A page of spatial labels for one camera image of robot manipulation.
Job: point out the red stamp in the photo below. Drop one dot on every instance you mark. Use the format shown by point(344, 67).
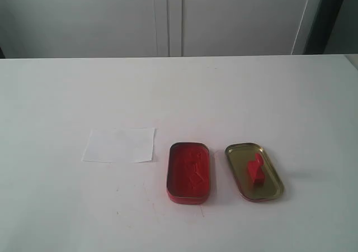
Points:
point(255, 171)

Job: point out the white cabinet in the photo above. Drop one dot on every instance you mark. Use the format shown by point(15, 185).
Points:
point(154, 28)

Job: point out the red ink pad tin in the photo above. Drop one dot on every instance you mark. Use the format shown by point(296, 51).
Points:
point(188, 174)

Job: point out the white paper sheet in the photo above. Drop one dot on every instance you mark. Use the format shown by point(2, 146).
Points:
point(120, 145)

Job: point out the gold tin lid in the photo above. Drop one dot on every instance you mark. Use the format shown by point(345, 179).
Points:
point(238, 155)

